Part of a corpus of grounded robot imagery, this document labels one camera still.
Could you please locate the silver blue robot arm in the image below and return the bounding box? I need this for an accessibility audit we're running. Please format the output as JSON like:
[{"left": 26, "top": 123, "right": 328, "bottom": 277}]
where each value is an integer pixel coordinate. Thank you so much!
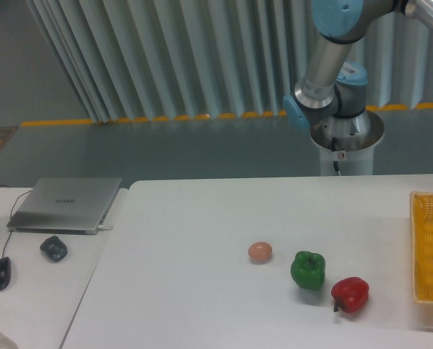
[{"left": 283, "top": 1, "right": 433, "bottom": 128}]

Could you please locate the brown egg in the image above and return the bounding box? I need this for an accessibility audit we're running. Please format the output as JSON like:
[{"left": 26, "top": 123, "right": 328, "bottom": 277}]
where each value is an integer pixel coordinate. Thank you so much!
[{"left": 247, "top": 241, "right": 273, "bottom": 264}]

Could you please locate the white usb plug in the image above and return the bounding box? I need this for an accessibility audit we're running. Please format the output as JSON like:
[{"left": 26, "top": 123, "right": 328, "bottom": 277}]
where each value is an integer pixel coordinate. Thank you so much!
[{"left": 98, "top": 225, "right": 113, "bottom": 231}]

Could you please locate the green bell pepper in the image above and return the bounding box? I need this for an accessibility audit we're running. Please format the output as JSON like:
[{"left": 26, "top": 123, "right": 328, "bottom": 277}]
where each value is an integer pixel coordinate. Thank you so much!
[{"left": 290, "top": 251, "right": 326, "bottom": 291}]

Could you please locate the silver laptop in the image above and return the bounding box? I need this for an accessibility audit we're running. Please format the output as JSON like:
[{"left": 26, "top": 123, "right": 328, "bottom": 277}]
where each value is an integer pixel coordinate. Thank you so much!
[{"left": 7, "top": 177, "right": 122, "bottom": 235}]

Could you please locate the white folding partition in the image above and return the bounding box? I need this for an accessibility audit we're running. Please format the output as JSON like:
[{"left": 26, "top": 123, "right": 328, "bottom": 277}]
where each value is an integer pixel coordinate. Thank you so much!
[{"left": 26, "top": 0, "right": 433, "bottom": 123}]

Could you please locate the dark grey small case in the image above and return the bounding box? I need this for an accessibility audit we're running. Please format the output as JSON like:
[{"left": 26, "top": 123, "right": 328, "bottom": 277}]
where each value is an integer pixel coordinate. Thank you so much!
[{"left": 39, "top": 236, "right": 68, "bottom": 262}]

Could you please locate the red bell pepper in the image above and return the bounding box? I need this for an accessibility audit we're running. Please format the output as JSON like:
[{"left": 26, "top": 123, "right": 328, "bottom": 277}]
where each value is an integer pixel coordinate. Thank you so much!
[{"left": 331, "top": 277, "right": 370, "bottom": 313}]

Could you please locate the yellow wicker basket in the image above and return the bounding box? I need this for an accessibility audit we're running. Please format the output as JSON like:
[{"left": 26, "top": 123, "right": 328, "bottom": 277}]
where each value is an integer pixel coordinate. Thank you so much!
[{"left": 410, "top": 191, "right": 433, "bottom": 305}]

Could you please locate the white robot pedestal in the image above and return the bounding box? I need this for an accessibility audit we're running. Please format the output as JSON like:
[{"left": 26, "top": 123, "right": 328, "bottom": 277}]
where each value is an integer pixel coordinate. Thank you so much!
[{"left": 310, "top": 111, "right": 384, "bottom": 176}]

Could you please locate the black mouse cable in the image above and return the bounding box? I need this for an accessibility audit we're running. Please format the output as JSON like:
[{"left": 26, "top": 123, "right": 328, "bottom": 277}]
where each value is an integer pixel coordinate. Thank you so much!
[{"left": 0, "top": 185, "right": 33, "bottom": 260}]

